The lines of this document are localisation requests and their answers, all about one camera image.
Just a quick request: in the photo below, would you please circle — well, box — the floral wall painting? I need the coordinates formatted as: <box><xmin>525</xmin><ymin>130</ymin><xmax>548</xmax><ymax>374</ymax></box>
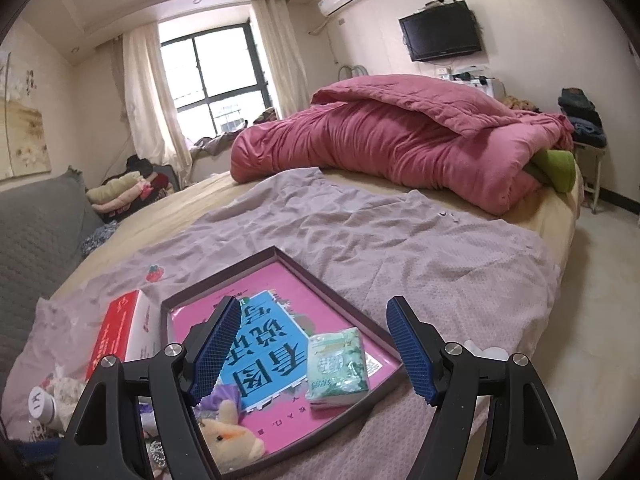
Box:
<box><xmin>0</xmin><ymin>52</ymin><xmax>53</xmax><ymax>181</ymax></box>

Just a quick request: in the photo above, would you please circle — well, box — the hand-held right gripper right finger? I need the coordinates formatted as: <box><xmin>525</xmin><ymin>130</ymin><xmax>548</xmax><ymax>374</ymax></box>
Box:
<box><xmin>386</xmin><ymin>296</ymin><xmax>578</xmax><ymax>480</ymax></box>

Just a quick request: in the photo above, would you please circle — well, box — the grey bedding pile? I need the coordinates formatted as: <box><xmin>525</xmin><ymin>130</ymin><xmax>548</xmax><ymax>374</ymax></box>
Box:
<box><xmin>190</xmin><ymin>107</ymin><xmax>276</xmax><ymax>158</ymax></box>

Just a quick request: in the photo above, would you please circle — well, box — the dark framed window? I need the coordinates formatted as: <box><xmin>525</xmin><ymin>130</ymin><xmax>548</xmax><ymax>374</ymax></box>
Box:
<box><xmin>159</xmin><ymin>17</ymin><xmax>266</xmax><ymax>136</ymax></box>

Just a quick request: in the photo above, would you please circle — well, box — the dark shallow box tray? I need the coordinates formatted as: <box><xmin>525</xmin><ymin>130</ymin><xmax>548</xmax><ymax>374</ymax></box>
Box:
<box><xmin>159</xmin><ymin>246</ymin><xmax>403</xmax><ymax>478</ymax></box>

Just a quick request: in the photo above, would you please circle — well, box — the wall-mounted black television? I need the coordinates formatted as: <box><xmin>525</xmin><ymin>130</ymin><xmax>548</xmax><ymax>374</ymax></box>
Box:
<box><xmin>398</xmin><ymin>1</ymin><xmax>483</xmax><ymax>63</ymax></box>

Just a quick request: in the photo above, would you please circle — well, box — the pile of folded clothes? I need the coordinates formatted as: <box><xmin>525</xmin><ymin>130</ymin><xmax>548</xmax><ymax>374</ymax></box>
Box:
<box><xmin>86</xmin><ymin>155</ymin><xmax>181</xmax><ymax>221</ymax></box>

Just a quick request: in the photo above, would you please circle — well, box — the stack of dark clothes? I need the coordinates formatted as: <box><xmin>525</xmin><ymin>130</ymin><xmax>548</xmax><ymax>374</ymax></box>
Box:
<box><xmin>557</xmin><ymin>87</ymin><xmax>608</xmax><ymax>148</ymax></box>

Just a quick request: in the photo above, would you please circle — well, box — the pink duvet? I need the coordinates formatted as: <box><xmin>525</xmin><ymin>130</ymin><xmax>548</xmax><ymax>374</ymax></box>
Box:
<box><xmin>230</xmin><ymin>74</ymin><xmax>576</xmax><ymax>217</ymax></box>

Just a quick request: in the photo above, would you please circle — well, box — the cream plush toy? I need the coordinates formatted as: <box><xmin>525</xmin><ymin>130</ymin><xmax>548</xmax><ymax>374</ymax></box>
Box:
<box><xmin>197</xmin><ymin>385</ymin><xmax>266</xmax><ymax>466</ymax></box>

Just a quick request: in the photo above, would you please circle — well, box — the red tissue paper pack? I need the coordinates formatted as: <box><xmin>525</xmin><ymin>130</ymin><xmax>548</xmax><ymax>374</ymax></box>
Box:
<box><xmin>86</xmin><ymin>290</ymin><xmax>173</xmax><ymax>381</ymax></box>

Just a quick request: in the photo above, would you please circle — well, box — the green tissue pack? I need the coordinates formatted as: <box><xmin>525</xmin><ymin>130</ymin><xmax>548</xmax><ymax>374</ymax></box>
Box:
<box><xmin>305</xmin><ymin>327</ymin><xmax>371</xmax><ymax>406</ymax></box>

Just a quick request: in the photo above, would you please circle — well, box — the white plastic bottle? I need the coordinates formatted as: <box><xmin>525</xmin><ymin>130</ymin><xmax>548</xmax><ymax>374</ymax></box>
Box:
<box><xmin>27</xmin><ymin>385</ymin><xmax>63</xmax><ymax>433</ymax></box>

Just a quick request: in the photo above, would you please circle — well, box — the green pillow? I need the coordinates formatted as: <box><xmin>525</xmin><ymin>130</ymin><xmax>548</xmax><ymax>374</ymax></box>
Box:
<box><xmin>530</xmin><ymin>149</ymin><xmax>577</xmax><ymax>194</ymax></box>

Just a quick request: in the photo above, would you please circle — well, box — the cream curtain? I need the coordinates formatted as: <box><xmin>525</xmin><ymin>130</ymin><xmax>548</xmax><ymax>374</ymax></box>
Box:
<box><xmin>250</xmin><ymin>0</ymin><xmax>310</xmax><ymax>121</ymax></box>
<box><xmin>121</xmin><ymin>22</ymin><xmax>193</xmax><ymax>181</ymax></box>

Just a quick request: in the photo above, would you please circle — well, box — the pink picture book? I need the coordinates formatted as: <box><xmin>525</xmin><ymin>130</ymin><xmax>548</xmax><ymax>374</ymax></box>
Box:
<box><xmin>169</xmin><ymin>260</ymin><xmax>401</xmax><ymax>448</ymax></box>

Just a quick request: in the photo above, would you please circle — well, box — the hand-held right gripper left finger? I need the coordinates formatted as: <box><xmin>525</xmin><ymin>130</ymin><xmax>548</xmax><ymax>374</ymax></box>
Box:
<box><xmin>59</xmin><ymin>296</ymin><xmax>243</xmax><ymax>480</ymax></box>

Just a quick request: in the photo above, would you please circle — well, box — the white shelf with items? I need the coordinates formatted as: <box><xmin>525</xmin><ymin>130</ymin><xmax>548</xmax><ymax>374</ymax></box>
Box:
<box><xmin>435</xmin><ymin>64</ymin><xmax>501</xmax><ymax>98</ymax></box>

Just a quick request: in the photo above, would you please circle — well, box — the clear plastic bag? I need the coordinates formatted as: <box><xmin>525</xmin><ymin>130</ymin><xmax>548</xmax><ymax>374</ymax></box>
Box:
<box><xmin>30</xmin><ymin>297</ymin><xmax>108</xmax><ymax>361</ymax></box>

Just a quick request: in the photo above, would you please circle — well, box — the grey padded headboard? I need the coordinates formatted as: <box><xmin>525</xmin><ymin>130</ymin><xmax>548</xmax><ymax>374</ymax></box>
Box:
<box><xmin>0</xmin><ymin>167</ymin><xmax>106</xmax><ymax>376</ymax></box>

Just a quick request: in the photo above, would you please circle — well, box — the white chair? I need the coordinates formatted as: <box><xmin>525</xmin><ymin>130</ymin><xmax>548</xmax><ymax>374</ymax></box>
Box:
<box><xmin>570</xmin><ymin>140</ymin><xmax>608</xmax><ymax>213</ymax></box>

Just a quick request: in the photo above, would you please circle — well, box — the blue patterned cloth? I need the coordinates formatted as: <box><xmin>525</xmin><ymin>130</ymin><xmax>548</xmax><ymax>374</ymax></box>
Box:
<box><xmin>80</xmin><ymin>222</ymin><xmax>118</xmax><ymax>256</ymax></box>

